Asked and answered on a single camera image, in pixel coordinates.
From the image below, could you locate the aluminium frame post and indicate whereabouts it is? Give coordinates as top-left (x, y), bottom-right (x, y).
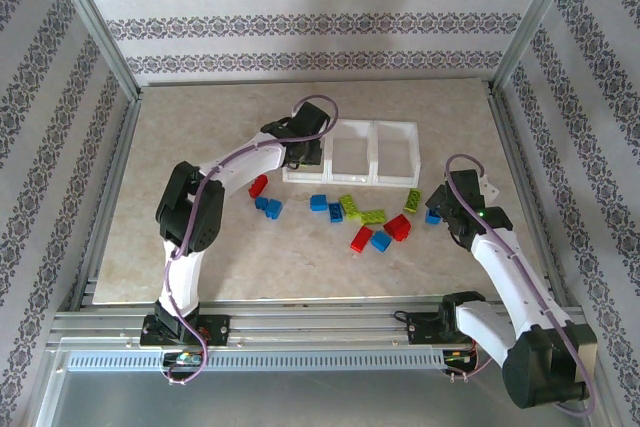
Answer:
top-left (42, 0), bottom-right (144, 98)
top-left (489, 0), bottom-right (589, 93)

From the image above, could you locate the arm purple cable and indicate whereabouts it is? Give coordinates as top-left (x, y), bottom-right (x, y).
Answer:
top-left (159, 94), bottom-right (341, 388)
top-left (444, 153), bottom-right (599, 418)

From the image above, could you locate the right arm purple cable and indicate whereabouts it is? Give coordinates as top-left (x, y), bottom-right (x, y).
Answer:
top-left (444, 153), bottom-right (599, 418)

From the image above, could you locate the red lego brick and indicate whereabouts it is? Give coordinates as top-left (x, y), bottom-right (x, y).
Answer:
top-left (248, 174), bottom-right (270, 199)
top-left (382, 213), bottom-right (414, 242)
top-left (349, 225), bottom-right (375, 254)

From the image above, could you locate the aluminium side rail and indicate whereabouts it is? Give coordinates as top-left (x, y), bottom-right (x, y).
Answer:
top-left (487, 81), bottom-right (584, 313)
top-left (69, 91), bottom-right (144, 311)

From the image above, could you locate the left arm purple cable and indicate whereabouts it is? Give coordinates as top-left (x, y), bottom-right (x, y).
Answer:
top-left (159, 94), bottom-right (341, 388)

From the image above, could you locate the grey metal sheet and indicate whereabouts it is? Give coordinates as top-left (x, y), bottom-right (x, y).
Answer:
top-left (29, 336), bottom-right (616, 427)

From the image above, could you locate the slotted grey cable duct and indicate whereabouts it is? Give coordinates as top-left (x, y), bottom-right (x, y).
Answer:
top-left (64, 349), bottom-right (449, 374)

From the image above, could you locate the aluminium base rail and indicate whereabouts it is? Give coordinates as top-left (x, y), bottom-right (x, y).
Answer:
top-left (47, 296), bottom-right (589, 351)

